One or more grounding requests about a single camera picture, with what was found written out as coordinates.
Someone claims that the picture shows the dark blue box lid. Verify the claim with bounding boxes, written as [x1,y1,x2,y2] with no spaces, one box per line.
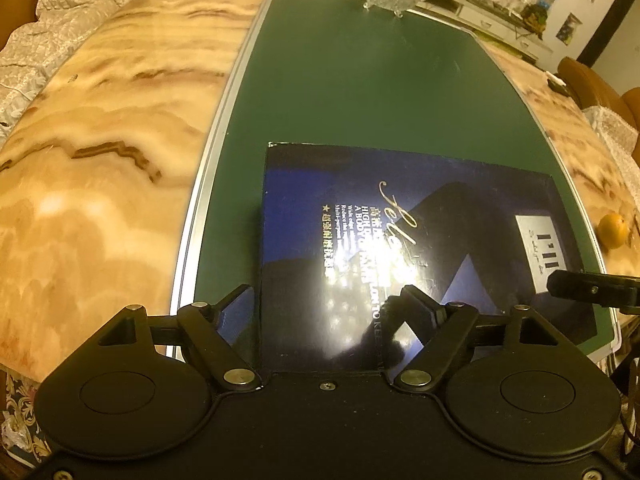
[259,142,598,373]

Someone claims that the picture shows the dark ornament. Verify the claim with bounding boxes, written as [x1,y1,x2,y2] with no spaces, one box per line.
[522,2,548,31]

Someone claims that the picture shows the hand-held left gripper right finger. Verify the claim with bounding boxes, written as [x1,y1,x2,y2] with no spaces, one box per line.
[382,285,561,392]

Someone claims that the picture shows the green board with aluminium frame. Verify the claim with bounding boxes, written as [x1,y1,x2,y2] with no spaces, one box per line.
[170,0,623,361]

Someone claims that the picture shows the lace armchair cover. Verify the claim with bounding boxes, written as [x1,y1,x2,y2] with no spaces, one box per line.
[582,105,640,161]

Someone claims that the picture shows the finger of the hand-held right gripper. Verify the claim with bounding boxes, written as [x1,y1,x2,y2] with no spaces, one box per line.
[546,270,640,309]

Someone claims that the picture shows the brown leather armchair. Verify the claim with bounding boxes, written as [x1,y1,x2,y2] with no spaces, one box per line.
[557,56,640,126]

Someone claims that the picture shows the colourful picture in niche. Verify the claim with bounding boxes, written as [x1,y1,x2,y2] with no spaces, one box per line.
[555,12,581,46]

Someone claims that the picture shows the dark floral patterned carpet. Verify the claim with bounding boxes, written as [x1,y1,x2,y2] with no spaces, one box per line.
[0,367,56,466]

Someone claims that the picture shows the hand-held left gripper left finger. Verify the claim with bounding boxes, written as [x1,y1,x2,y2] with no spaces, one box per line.
[97,284,262,394]

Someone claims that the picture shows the orange fruit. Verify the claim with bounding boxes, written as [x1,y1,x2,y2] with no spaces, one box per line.
[598,212,632,250]

